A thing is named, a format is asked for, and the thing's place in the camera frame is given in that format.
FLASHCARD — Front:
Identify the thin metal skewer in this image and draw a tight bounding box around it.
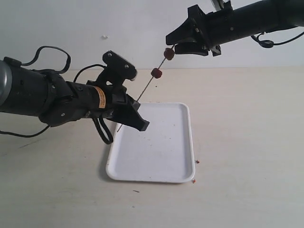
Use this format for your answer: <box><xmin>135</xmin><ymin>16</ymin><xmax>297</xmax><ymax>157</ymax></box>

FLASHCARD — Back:
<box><xmin>116</xmin><ymin>44</ymin><xmax>178</xmax><ymax>133</ymax></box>

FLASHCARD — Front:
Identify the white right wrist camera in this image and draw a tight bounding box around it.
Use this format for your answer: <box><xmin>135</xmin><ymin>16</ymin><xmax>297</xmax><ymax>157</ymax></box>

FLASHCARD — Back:
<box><xmin>211</xmin><ymin>0</ymin><xmax>233</xmax><ymax>11</ymax></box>

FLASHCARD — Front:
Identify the white rectangular tray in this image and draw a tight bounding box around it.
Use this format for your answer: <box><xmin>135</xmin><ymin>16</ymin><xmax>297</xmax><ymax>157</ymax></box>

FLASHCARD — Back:
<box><xmin>105</xmin><ymin>103</ymin><xmax>195</xmax><ymax>183</ymax></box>

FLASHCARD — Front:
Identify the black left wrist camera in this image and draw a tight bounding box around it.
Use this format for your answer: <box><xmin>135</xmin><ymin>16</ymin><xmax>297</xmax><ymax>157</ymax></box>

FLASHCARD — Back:
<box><xmin>102</xmin><ymin>50</ymin><xmax>137</xmax><ymax>81</ymax></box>

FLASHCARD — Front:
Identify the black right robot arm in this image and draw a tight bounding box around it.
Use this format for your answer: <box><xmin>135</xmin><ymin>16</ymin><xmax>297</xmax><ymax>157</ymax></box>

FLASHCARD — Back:
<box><xmin>166</xmin><ymin>0</ymin><xmax>304</xmax><ymax>56</ymax></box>

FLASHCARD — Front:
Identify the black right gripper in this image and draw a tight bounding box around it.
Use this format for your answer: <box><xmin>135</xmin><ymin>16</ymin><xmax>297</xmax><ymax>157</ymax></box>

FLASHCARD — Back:
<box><xmin>165</xmin><ymin>5</ymin><xmax>227</xmax><ymax>57</ymax></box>

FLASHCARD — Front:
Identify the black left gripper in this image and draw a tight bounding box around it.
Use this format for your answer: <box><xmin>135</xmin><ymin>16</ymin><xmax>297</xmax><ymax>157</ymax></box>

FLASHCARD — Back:
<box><xmin>78</xmin><ymin>67</ymin><xmax>150</xmax><ymax>132</ymax></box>

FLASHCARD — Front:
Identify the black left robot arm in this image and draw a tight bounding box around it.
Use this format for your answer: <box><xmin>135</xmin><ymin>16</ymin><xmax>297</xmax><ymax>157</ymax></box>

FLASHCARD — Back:
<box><xmin>0</xmin><ymin>51</ymin><xmax>149</xmax><ymax>131</ymax></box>

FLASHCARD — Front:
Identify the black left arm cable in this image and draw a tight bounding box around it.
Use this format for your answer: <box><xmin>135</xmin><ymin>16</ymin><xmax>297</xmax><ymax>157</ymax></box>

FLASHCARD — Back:
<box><xmin>0</xmin><ymin>46</ymin><xmax>114</xmax><ymax>144</ymax></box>

